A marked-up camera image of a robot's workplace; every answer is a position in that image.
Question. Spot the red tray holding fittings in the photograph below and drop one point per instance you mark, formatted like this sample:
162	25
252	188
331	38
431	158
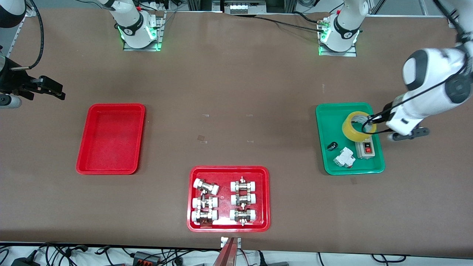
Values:
224	207

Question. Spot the empty red plastic tray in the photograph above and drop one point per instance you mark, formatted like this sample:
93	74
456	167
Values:
111	147

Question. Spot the red metal bar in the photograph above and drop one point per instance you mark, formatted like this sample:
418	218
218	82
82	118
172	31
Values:
227	256

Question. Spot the grey push-button switch box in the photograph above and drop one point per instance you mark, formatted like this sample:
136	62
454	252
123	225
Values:
366	150

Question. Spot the yellow clear tape roll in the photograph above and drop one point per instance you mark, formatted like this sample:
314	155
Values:
351	135

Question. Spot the black power adapter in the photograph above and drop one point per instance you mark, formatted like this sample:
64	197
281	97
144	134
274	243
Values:
26	262

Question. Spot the white power strip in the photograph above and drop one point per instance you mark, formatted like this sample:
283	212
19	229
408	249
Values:
239	8

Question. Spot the aluminium corner bracket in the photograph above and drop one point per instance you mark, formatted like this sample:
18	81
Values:
32	13
451	23

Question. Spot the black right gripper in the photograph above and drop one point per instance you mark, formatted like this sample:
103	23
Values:
11	82

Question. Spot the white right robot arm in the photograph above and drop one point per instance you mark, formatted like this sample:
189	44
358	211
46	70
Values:
131	22

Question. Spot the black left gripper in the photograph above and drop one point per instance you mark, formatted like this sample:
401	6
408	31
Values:
385	109

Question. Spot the small brown tape piece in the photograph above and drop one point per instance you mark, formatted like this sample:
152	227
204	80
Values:
201	138

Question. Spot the small silver metal bracket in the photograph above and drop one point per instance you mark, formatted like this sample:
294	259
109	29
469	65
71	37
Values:
223	242

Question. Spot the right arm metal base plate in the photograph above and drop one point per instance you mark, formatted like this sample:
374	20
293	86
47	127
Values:
142	49

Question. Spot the metal white pipe fitting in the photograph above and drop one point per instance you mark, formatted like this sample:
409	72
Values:
242	215
205	203
206	186
204	216
243	199
243	184

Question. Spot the small black knob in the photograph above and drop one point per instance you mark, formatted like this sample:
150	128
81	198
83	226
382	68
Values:
332	146

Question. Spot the green plastic tray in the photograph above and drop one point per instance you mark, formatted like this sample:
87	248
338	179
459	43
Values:
332	162

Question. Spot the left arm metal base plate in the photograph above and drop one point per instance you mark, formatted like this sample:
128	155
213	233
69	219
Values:
349	54

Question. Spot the black orange connector box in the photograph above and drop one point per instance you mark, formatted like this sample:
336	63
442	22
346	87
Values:
146	256

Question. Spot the black plug block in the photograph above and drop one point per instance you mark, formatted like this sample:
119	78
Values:
273	263

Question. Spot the aluminium frame rail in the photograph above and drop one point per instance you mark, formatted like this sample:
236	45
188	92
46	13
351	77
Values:
258	7

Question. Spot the white circuit breaker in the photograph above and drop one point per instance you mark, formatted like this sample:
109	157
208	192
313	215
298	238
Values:
344	158

